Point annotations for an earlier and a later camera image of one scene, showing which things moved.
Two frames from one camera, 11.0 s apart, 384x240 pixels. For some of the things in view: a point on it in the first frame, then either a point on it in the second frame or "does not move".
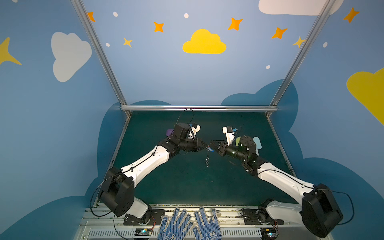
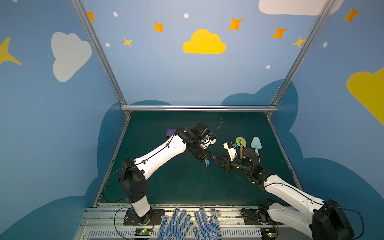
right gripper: x=220 y=148 → x=226 y=164
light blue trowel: x=258 y=144 does not move
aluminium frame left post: x=102 y=54 does not move
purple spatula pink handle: x=169 y=131 does not move
